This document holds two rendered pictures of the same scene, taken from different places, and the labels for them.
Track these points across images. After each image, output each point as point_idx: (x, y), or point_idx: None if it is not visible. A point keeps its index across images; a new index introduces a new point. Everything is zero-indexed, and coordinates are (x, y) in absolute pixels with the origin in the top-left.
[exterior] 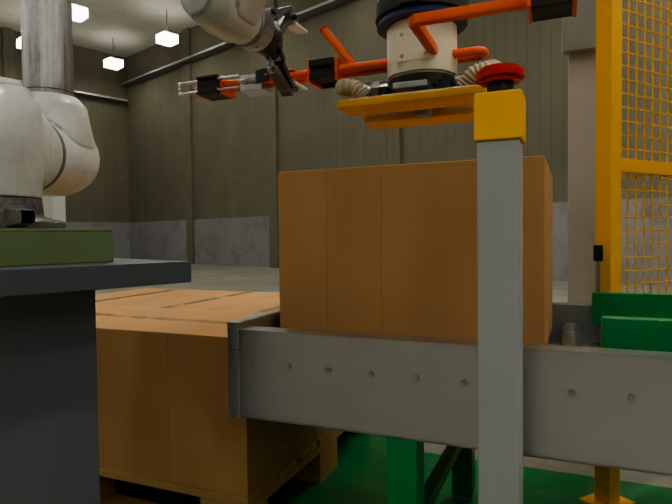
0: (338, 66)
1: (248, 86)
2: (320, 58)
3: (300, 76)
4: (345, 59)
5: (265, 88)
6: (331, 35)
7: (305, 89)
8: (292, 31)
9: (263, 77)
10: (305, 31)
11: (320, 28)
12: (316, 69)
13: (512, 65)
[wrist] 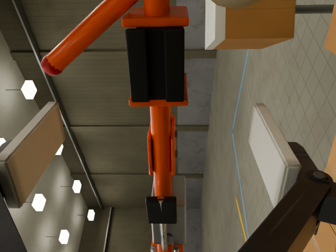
0: (150, 16)
1: (176, 230)
2: (128, 68)
3: (166, 123)
4: (128, 0)
5: (181, 195)
6: (65, 42)
7: (268, 112)
8: (50, 159)
9: (167, 210)
10: (49, 110)
11: (49, 72)
12: (156, 81)
13: None
